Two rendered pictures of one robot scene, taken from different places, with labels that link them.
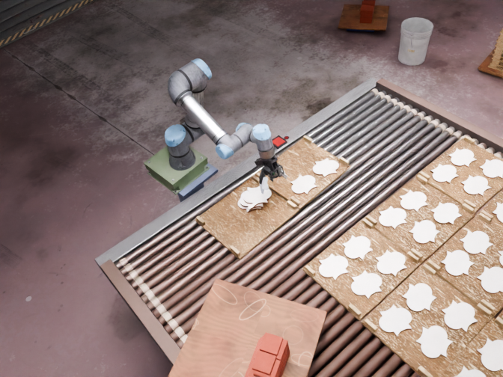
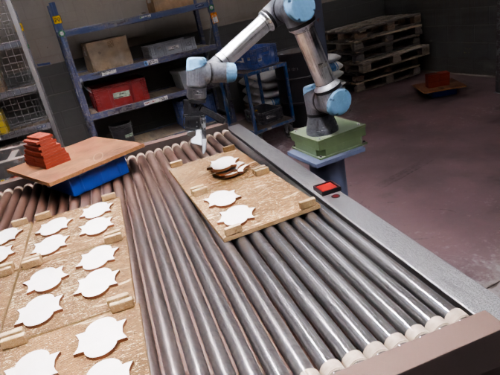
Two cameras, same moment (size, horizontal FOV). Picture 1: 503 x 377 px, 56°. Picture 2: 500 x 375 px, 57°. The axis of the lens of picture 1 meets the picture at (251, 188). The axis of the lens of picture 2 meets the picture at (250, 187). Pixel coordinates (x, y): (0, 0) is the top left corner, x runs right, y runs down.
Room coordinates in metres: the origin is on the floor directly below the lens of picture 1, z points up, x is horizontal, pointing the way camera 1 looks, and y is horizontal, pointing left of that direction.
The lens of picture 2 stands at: (2.33, -1.73, 1.62)
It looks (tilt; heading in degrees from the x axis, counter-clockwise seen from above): 23 degrees down; 110
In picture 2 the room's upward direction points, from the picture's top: 12 degrees counter-clockwise
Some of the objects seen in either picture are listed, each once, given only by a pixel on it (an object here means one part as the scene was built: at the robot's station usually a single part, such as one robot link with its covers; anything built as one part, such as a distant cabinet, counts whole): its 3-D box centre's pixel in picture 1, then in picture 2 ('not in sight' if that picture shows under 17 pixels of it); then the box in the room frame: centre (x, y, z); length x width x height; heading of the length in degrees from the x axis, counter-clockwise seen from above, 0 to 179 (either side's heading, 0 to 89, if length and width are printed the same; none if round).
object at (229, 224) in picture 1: (246, 215); (216, 171); (1.54, 0.04, 0.93); 0.41 x 0.35 x 0.02; 127
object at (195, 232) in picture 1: (276, 176); (265, 192); (1.81, -0.15, 0.90); 1.95 x 0.05 x 0.05; 124
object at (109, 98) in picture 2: not in sight; (118, 92); (-0.96, 3.32, 0.78); 0.66 x 0.45 x 0.28; 40
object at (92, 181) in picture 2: not in sight; (85, 170); (0.84, 0.07, 0.97); 0.31 x 0.31 x 0.10; 63
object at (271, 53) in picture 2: not in sight; (251, 56); (0.81, 3.34, 0.96); 0.50 x 0.38 x 0.21; 145
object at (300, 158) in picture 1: (302, 171); (250, 202); (1.79, -0.29, 0.93); 0.41 x 0.35 x 0.02; 127
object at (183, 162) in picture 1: (180, 155); (321, 121); (1.98, 0.37, 1.01); 0.15 x 0.15 x 0.10
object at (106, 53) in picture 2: not in sight; (106, 53); (-0.98, 3.35, 1.26); 0.49 x 0.38 x 0.34; 47
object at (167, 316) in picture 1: (315, 205); (192, 215); (1.57, -0.32, 0.90); 1.95 x 0.05 x 0.05; 124
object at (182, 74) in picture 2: not in sight; (193, 75); (-0.19, 3.93, 0.76); 0.50 x 0.36 x 0.24; 46
